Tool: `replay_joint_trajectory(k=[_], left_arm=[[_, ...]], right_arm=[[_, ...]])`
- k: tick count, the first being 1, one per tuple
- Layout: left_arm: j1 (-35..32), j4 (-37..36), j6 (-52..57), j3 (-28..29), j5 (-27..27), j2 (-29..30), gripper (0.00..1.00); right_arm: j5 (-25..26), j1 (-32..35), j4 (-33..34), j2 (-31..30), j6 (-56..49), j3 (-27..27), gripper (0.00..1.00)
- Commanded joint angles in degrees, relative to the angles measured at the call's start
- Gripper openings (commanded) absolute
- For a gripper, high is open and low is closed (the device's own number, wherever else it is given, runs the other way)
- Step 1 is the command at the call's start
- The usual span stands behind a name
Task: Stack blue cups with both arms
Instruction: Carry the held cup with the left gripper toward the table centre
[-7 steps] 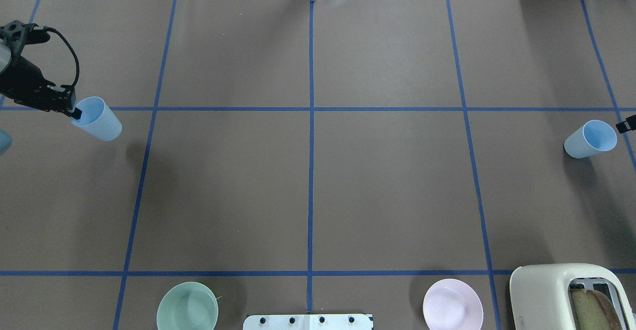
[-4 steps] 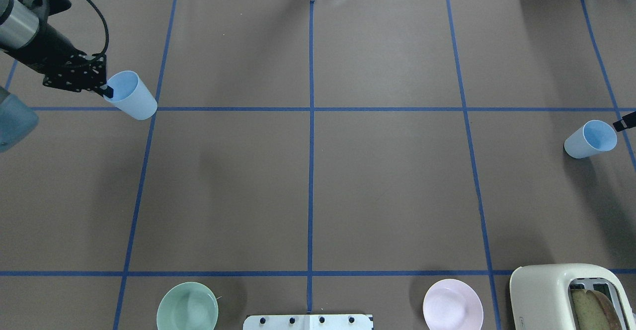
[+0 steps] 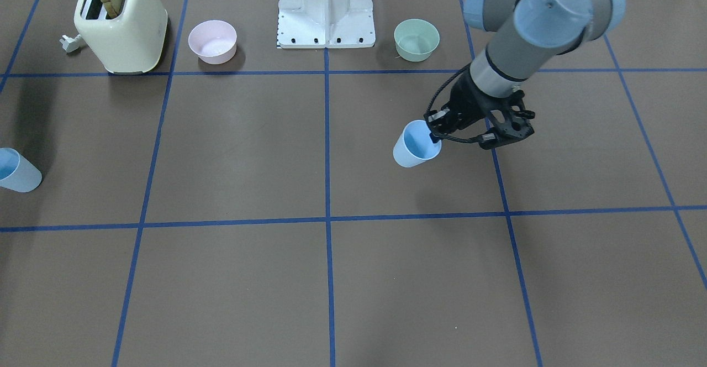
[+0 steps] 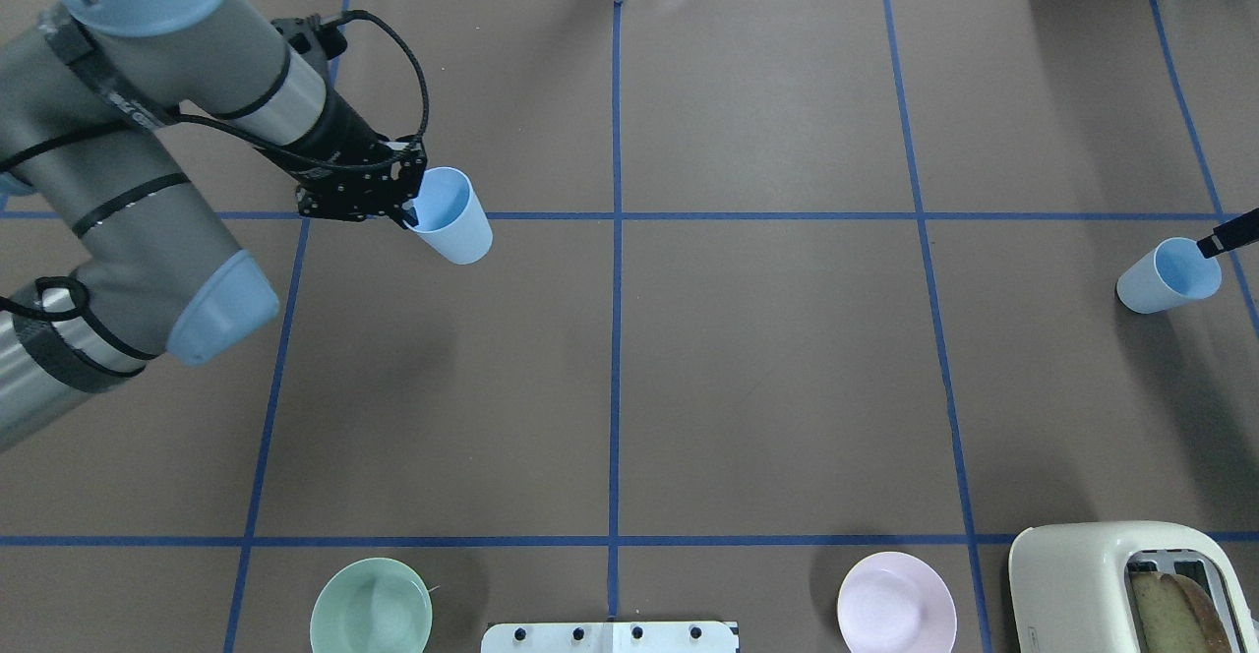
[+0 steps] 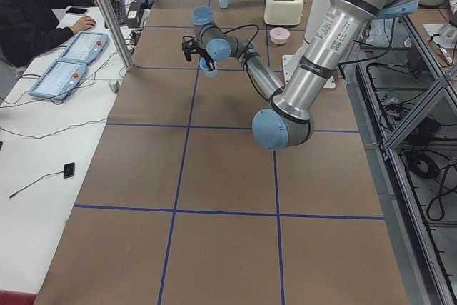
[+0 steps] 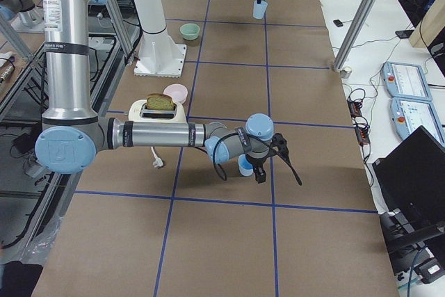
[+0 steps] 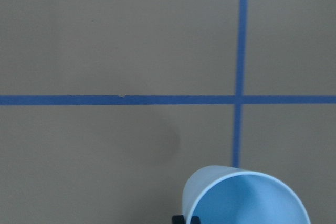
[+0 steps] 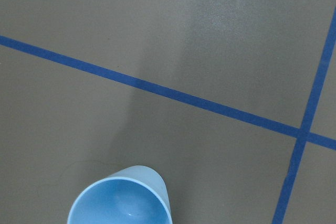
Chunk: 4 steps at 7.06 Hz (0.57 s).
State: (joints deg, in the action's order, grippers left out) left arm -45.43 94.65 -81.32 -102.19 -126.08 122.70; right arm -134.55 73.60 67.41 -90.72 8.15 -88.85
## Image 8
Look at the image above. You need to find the light blue cup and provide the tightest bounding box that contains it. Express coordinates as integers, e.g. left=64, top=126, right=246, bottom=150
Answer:
left=67, top=165, right=173, bottom=223

